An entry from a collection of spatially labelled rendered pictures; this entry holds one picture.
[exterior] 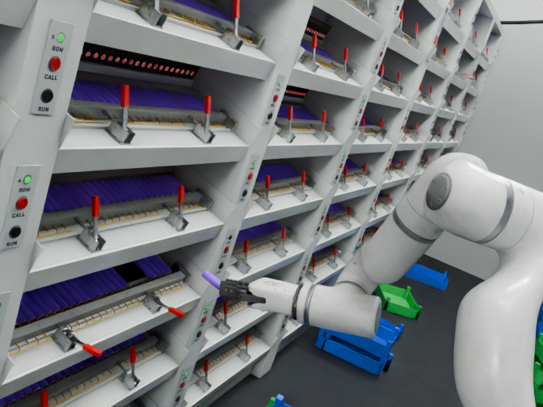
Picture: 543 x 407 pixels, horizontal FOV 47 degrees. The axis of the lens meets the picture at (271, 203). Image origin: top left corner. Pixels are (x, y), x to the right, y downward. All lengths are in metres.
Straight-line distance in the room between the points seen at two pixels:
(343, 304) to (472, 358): 0.44
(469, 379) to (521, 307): 0.11
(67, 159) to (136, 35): 0.21
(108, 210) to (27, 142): 0.35
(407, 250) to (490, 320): 0.30
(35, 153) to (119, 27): 0.22
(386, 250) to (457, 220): 0.28
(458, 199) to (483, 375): 0.22
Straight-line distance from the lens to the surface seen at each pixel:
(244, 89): 1.44
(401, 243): 1.09
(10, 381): 1.10
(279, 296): 1.25
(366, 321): 1.22
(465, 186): 0.85
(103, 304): 1.28
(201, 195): 1.46
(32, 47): 0.83
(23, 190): 0.90
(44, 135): 0.89
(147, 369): 1.55
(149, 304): 1.38
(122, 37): 0.96
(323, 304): 1.23
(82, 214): 1.13
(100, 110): 1.07
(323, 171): 2.10
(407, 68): 2.76
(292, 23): 1.42
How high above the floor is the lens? 1.13
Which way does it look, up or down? 14 degrees down
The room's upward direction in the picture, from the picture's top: 19 degrees clockwise
